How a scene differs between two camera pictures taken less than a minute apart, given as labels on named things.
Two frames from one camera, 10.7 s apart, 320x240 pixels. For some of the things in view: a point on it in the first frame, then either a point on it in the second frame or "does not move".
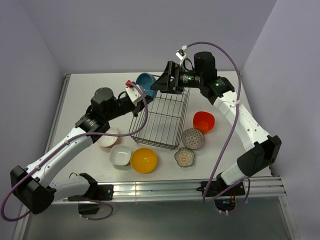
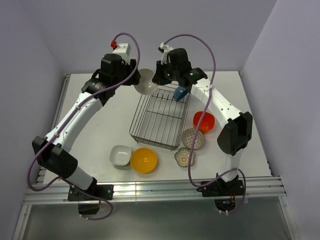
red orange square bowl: x=203 y=121 does not move
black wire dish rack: x=165 y=122 does not move
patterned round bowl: x=193 y=138 does not move
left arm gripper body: x=121 y=107 to x=128 y=69
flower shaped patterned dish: x=184 y=157 does not move
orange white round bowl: x=109 y=141 to x=146 y=87
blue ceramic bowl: x=146 y=80 to x=180 y=93
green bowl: x=120 y=155 does not move
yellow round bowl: x=143 y=160 does not move
